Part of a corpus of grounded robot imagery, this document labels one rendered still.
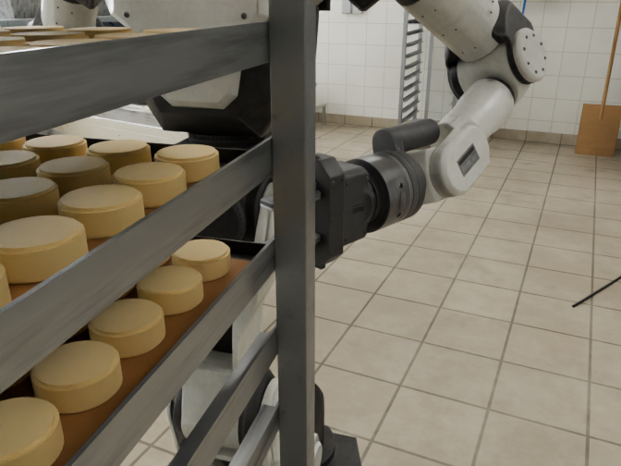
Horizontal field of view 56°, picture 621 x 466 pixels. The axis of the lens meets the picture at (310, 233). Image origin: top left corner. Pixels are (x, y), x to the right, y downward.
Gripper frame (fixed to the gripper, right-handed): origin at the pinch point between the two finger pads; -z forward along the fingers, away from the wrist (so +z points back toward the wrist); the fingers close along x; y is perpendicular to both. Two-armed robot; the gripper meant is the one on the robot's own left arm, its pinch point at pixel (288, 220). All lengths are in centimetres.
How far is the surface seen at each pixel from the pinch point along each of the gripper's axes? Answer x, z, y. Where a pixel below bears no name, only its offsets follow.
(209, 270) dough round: 0.5, -13.2, 4.8
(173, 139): -24, 63, -130
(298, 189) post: 6.6, -5.8, 7.9
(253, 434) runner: -19.0, -9.5, 4.9
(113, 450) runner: 0.1, -28.2, 18.1
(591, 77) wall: -46, 490, -161
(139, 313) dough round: 1.4, -21.5, 8.7
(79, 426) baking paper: -0.6, -28.5, 14.4
